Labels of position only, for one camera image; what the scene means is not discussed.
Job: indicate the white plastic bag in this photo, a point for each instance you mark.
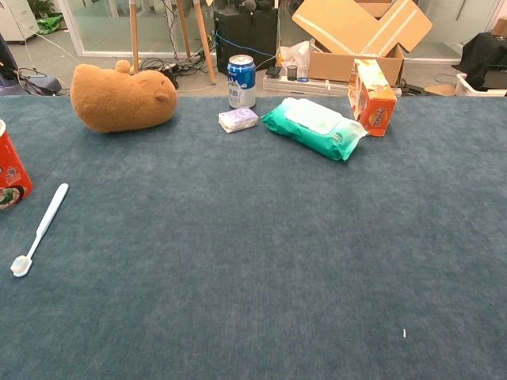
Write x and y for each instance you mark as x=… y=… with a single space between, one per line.
x=295 y=53

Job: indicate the flat brown cardboard piece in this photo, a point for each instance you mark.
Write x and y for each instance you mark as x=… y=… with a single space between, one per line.
x=439 y=90

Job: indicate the black cloth covered object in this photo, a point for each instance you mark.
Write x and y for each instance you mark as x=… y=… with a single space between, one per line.
x=483 y=51

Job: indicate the small purple tissue pack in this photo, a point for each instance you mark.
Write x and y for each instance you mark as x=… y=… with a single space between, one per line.
x=237 y=120

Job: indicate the green wet wipes pack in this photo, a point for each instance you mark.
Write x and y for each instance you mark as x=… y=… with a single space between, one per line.
x=313 y=128

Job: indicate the black mesh pen holder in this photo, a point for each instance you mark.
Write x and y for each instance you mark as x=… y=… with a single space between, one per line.
x=292 y=73

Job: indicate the dark blue machine body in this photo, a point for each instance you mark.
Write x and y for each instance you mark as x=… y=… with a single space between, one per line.
x=43 y=83

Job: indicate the open brown cardboard box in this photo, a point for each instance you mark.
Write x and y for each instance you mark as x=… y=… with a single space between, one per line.
x=356 y=23

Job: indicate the blue table cloth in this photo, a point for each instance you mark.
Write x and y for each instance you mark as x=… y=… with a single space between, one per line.
x=277 y=257

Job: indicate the white plastic crate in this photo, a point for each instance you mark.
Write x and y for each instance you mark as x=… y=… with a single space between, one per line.
x=467 y=87

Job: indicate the orange cardboard snack box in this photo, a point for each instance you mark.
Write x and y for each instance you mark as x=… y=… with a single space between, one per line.
x=374 y=107

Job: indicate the brown capybara plush toy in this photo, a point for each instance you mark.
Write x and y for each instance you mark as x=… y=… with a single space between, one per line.
x=123 y=99

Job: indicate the green bag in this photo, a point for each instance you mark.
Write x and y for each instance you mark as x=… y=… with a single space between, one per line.
x=49 y=24

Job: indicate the wooden easel legs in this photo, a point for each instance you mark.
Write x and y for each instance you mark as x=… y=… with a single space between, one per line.
x=204 y=39

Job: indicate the black metal bracket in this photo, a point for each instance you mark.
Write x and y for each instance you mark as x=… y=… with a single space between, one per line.
x=412 y=89

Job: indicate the light blue toothbrush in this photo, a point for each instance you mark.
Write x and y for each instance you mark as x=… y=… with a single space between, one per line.
x=43 y=221

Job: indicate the red paper noodle cup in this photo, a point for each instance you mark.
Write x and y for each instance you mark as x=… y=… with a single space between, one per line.
x=14 y=174

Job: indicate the small black device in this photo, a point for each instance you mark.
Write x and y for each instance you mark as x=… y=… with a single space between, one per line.
x=273 y=71

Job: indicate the white cabinet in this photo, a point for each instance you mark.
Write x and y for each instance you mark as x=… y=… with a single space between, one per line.
x=16 y=20

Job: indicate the blue and white drink can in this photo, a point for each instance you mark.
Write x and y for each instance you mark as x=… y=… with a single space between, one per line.
x=241 y=83

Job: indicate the black computer tower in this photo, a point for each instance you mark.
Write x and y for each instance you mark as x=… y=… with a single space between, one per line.
x=245 y=35

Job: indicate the green potted plant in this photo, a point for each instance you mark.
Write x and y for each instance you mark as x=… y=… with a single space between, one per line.
x=41 y=7

